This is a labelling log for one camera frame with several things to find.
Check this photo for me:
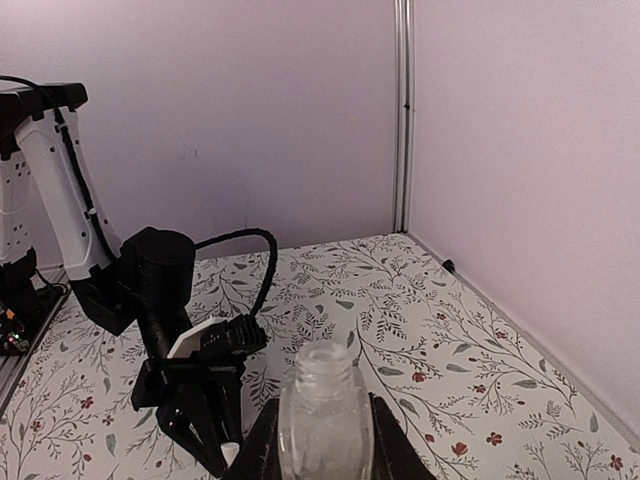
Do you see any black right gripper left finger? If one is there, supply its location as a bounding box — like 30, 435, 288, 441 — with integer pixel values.
227, 398, 282, 480

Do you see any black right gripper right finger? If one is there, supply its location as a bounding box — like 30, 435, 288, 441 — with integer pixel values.
369, 393, 436, 480

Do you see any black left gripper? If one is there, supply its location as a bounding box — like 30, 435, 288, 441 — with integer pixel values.
131, 352, 248, 478

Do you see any clear nail polish bottle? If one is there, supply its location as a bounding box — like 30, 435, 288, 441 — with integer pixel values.
277, 340, 374, 480

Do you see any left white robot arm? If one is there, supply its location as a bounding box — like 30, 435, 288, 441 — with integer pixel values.
1, 80, 265, 476

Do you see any floral patterned table mat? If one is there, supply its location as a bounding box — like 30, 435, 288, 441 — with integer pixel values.
1, 235, 639, 479

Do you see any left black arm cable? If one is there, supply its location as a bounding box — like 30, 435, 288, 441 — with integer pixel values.
192, 228, 279, 321

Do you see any front aluminium rail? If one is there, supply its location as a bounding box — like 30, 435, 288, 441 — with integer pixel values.
1, 287, 68, 414

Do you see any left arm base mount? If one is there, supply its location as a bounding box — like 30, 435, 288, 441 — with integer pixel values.
0, 297, 31, 357

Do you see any left aluminium frame post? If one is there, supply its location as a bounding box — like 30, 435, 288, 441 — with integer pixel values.
393, 0, 415, 233

